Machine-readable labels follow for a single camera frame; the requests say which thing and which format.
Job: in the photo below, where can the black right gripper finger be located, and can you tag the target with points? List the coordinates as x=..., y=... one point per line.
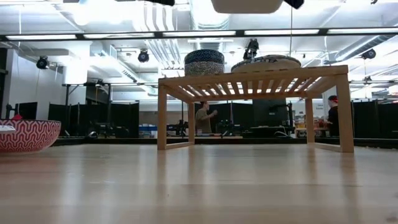
x=294, y=3

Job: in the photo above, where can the person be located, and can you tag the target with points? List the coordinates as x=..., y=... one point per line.
x=333, y=118
x=203, y=119

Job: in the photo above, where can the black partition screens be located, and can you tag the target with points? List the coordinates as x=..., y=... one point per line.
x=124, y=118
x=373, y=119

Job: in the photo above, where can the black background monitor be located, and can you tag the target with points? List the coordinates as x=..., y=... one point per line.
x=28, y=110

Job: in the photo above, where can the round white ceiling duct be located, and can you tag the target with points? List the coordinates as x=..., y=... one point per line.
x=199, y=20

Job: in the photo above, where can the slatted wooden shelf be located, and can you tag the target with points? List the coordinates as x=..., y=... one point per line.
x=248, y=76

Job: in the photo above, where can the large black panel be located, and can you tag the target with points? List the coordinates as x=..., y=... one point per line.
x=270, y=112

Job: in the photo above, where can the blue storage bins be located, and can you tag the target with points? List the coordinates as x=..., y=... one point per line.
x=147, y=130

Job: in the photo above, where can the yellow bowl dark blue outside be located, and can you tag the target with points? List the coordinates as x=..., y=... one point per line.
x=203, y=56

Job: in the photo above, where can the pink zigzag bowl striped inside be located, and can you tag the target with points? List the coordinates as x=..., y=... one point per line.
x=31, y=137

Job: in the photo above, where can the dark blue patterned bowl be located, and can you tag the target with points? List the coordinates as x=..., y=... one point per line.
x=203, y=69

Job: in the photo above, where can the black hanging ceiling device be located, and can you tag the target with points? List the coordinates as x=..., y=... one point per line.
x=251, y=49

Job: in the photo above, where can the black round ceiling fixture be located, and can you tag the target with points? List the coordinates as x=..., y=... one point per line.
x=143, y=57
x=369, y=54
x=42, y=63

